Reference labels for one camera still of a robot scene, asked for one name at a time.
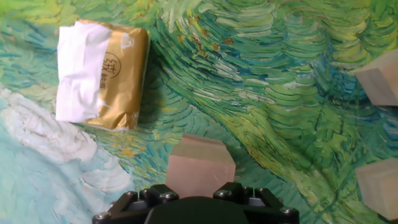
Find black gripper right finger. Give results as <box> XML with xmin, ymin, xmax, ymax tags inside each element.
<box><xmin>213</xmin><ymin>182</ymin><xmax>300</xmax><ymax>224</ymax></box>

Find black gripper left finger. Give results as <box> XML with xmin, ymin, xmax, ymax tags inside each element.
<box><xmin>92</xmin><ymin>184</ymin><xmax>180</xmax><ymax>224</ymax></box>

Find green blue painted cloth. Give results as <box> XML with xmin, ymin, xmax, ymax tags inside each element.
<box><xmin>0</xmin><ymin>0</ymin><xmax>398</xmax><ymax>224</ymax></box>

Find gold tissue pack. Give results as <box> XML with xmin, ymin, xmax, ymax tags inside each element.
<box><xmin>55</xmin><ymin>18</ymin><xmax>150</xmax><ymax>131</ymax></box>

